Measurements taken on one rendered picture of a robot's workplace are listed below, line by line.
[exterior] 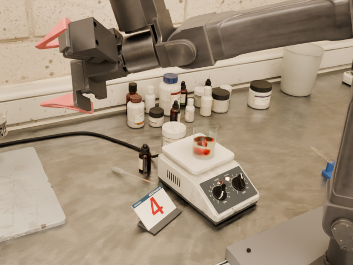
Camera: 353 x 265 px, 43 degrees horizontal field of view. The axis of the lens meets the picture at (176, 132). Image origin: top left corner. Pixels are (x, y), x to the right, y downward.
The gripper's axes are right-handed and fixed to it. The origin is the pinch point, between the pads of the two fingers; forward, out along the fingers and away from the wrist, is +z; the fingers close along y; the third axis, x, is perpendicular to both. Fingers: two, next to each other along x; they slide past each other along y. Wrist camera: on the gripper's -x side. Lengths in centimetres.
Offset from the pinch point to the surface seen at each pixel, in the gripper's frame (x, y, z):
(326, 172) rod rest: 52, 20, -42
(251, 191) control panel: 35.2, 22.0, -25.9
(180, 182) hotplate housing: 30.8, 18.2, -11.9
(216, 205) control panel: 28.4, 23.9, -19.3
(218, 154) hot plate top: 34.4, 13.1, -20.2
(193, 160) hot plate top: 30.6, 13.9, -15.2
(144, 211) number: 23.8, 23.1, -5.5
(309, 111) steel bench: 80, -1, -42
